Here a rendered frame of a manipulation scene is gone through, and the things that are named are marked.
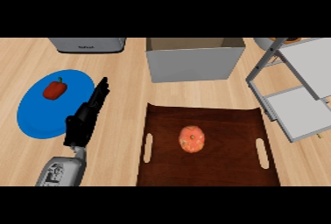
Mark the grey tiered shelf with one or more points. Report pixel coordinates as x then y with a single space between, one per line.
297 108

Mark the red bell pepper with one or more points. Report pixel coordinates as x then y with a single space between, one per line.
55 89

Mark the blue round plate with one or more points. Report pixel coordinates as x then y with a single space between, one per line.
40 116

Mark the grey bowl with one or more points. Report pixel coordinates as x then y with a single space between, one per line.
263 43

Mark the grey appliance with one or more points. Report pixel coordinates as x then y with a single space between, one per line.
87 45

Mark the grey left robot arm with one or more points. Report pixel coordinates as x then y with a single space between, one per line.
61 171

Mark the dark brown wooden tray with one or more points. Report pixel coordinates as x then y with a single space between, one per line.
207 157

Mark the grey open box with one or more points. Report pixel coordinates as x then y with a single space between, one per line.
194 62

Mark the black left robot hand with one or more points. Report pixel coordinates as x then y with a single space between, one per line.
84 116

